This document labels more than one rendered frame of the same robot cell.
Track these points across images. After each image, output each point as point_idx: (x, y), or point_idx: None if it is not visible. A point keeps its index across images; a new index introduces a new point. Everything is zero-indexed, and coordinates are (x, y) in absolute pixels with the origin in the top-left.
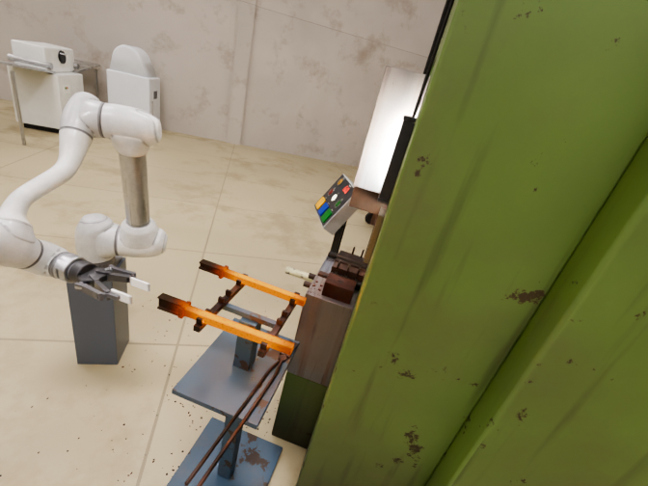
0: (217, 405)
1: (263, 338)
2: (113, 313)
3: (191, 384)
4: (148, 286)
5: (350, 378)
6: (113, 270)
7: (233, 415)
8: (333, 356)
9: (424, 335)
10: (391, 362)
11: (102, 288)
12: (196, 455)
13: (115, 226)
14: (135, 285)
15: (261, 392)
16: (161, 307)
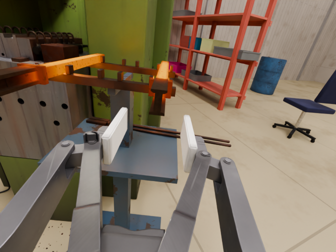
0: (174, 147)
1: (168, 64)
2: None
3: (164, 167)
4: (127, 115)
5: (144, 82)
6: (18, 243)
7: (176, 138)
8: (90, 114)
9: (151, 26)
10: (148, 54)
11: (207, 168)
12: None
13: None
14: (116, 147)
15: (152, 127)
16: (161, 109)
